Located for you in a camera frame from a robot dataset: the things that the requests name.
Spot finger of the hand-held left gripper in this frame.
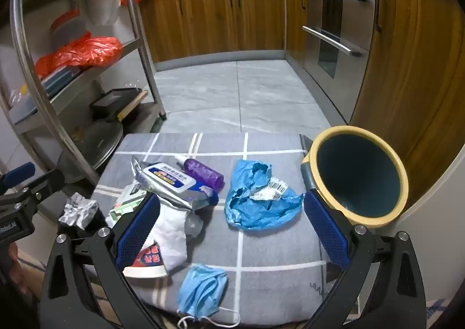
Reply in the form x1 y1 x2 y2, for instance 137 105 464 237
0 162 36 193
15 169 66 213

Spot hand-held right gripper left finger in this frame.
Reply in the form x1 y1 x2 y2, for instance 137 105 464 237
38 193 171 329

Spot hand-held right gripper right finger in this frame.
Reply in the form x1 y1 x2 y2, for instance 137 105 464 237
301 191 427 329

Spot yellow-rimmed teal bin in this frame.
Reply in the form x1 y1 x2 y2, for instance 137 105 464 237
301 125 409 230

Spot purple spray bottle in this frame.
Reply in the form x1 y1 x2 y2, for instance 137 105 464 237
174 155 225 192

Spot red printed paper cup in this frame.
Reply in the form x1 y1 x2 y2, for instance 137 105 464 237
124 243 168 279

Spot crumpled silver foil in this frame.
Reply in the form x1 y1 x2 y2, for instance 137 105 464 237
58 193 99 230

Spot black plastic wrapper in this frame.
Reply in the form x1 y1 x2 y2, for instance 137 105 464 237
58 202 110 242

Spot silver wet wipes packet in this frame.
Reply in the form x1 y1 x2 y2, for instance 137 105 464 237
131 155 219 211

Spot grey plaid cloth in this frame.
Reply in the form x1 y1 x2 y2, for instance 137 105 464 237
78 133 349 329

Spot white barcode label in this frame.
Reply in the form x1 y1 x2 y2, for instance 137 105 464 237
250 177 289 202

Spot glass pan lid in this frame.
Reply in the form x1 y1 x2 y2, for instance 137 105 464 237
58 120 126 184

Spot crumpled blue plastic bag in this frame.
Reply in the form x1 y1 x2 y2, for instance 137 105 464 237
224 159 304 231

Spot blue face mask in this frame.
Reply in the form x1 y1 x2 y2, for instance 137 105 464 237
177 263 241 328

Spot grey storage boxes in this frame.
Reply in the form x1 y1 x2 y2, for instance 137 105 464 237
40 63 82 97

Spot black tray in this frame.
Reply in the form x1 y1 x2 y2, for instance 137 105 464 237
89 87 144 122

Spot metal shelf rack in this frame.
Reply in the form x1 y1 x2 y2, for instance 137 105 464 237
9 0 168 184

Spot wooden cutting board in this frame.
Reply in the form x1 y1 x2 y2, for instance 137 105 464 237
116 90 149 122

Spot clear container orange lid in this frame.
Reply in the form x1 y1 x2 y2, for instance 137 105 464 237
49 9 88 48

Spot tall wooden cabinet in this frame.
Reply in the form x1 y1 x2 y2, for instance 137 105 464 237
349 0 458 206

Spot stainless built-in oven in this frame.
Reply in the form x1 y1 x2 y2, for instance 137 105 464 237
301 0 376 115

